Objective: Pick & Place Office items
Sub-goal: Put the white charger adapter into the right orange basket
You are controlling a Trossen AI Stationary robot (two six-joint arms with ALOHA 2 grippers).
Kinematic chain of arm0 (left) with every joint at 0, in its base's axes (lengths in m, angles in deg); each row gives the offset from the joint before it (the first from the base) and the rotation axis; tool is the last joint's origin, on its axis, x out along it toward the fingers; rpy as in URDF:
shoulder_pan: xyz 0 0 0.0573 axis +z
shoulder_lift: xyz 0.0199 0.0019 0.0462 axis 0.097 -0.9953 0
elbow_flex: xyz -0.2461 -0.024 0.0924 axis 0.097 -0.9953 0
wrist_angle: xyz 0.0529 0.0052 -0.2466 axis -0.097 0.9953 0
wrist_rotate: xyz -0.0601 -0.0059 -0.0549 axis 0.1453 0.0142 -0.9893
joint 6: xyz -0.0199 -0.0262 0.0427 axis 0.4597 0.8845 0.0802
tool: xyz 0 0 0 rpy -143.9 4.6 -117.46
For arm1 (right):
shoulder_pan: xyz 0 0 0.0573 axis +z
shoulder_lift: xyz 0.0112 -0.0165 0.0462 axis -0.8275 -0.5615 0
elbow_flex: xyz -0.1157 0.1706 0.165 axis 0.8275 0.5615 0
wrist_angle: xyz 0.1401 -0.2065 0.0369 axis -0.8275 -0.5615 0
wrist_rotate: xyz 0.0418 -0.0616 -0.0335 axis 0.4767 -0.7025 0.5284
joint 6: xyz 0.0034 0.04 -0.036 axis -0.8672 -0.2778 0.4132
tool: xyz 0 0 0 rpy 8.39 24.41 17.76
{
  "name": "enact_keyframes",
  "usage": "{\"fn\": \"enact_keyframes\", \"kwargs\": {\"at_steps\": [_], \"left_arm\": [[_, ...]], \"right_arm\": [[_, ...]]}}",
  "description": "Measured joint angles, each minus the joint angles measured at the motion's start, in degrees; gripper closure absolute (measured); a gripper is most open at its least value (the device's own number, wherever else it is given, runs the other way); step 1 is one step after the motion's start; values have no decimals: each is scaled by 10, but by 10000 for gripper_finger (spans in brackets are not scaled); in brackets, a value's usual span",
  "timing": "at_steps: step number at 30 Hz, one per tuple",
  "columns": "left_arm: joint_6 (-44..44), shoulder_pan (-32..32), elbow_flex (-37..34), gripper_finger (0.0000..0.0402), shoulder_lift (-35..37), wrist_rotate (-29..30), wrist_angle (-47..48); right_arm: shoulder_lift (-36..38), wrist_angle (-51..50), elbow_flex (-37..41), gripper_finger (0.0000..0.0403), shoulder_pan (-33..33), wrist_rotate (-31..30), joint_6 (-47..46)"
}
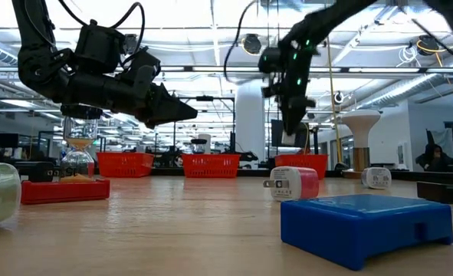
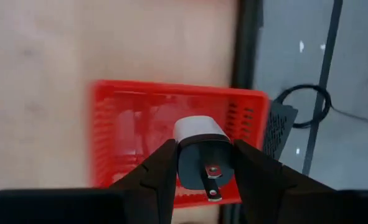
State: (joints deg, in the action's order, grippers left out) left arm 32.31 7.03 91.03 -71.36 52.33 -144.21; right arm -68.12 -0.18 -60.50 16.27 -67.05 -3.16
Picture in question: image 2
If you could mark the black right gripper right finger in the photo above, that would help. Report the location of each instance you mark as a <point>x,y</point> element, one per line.
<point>264,186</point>

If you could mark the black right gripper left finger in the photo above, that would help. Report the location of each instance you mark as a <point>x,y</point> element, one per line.
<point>152,186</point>

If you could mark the white and black wall charger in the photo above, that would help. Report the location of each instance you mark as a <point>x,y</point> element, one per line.
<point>202,155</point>

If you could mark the white floor scrap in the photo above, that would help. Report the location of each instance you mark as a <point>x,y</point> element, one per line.
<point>322,46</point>
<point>301,46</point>
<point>297,151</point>

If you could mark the black perforated panel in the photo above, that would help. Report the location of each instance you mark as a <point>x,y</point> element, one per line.
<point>278,130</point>

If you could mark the red plastic basket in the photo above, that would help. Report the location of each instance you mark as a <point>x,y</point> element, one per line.
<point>124,102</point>

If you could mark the black aluminium table frame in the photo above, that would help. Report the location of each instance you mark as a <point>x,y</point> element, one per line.
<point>247,43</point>

